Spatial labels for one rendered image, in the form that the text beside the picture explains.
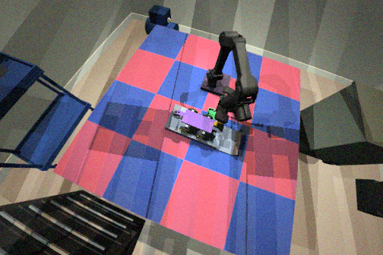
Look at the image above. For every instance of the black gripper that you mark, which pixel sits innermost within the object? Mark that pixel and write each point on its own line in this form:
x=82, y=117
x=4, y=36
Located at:
x=224, y=105

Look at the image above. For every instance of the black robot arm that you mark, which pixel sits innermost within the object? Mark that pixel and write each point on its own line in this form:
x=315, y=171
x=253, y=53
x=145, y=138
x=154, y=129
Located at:
x=246, y=84

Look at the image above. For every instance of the green tray floor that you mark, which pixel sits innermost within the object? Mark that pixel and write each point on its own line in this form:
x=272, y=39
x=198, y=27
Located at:
x=211, y=113

